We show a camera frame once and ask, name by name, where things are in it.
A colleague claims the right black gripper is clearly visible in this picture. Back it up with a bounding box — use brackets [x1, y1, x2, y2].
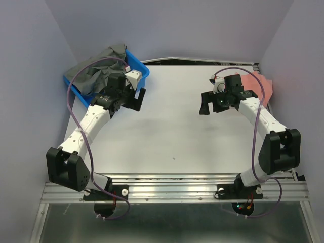
[198, 88, 231, 115]

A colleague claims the grey skirt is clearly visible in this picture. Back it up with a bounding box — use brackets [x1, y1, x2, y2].
[64, 43, 126, 96]

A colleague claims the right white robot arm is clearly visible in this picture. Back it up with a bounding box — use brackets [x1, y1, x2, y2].
[199, 74, 301, 199]

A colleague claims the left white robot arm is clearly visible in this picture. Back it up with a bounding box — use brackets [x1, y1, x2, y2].
[46, 70, 146, 199]

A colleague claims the blue plastic bin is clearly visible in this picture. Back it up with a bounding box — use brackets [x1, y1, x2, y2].
[63, 48, 149, 107]

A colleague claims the pink folded skirt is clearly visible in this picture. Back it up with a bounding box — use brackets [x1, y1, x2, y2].
[239, 70, 274, 106]

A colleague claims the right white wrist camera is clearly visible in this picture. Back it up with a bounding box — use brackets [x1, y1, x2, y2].
[209, 76, 225, 94]

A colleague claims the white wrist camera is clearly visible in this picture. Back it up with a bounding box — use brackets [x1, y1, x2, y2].
[125, 70, 142, 91]
[209, 76, 225, 94]

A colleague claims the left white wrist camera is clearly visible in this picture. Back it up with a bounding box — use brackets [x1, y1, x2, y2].
[125, 70, 142, 91]

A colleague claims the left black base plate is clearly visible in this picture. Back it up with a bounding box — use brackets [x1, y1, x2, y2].
[83, 184, 129, 201]

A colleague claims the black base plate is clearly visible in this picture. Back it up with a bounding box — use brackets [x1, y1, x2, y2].
[83, 184, 129, 201]
[214, 184, 263, 200]

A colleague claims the aluminium rail frame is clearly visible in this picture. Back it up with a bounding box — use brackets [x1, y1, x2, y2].
[31, 66, 319, 242]

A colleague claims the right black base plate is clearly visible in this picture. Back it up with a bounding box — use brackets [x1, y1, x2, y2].
[214, 184, 263, 200]

